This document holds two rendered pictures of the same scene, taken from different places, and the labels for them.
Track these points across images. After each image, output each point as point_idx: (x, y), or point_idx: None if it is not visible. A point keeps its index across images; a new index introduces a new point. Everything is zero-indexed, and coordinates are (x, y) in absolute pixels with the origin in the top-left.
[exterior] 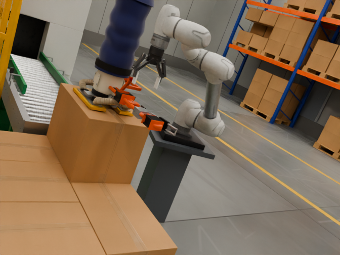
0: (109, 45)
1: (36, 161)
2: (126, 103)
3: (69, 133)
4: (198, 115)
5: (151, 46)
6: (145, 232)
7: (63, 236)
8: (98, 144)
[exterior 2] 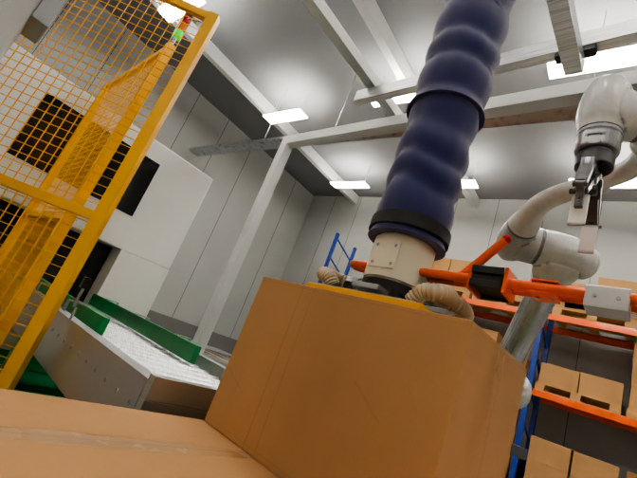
0: (420, 180)
1: None
2: (532, 286)
3: (347, 391)
4: None
5: (591, 149)
6: None
7: None
8: (473, 414)
